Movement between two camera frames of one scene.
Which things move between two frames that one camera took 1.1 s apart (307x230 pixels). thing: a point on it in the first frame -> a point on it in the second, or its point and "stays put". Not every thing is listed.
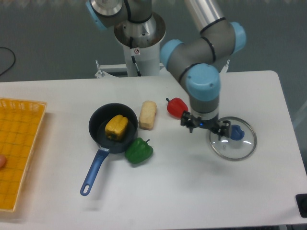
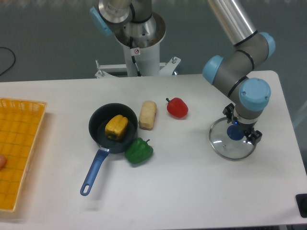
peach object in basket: (2, 161) stays put
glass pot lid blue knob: (237, 132) stays put
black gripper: (192, 121) -> (247, 128)
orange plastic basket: (21, 124) stays put
